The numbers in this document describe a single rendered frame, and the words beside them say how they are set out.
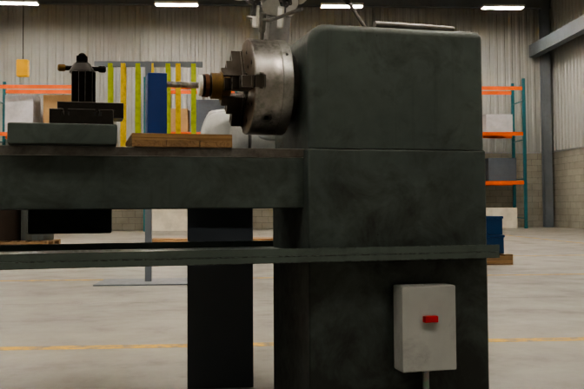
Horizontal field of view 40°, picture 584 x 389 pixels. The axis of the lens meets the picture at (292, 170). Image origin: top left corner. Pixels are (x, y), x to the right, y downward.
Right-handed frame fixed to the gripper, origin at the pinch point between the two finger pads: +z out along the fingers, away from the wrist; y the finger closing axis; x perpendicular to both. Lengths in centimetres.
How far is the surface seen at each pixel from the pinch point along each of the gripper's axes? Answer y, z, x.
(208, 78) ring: -17.5, 19.6, 6.1
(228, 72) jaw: -9.3, 17.9, 8.1
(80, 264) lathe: -67, 67, -22
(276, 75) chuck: -2.2, 16.3, -11.2
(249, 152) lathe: -13.1, 39.4, -16.1
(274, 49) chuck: -0.3, 9.0, -5.4
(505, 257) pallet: 560, 282, 387
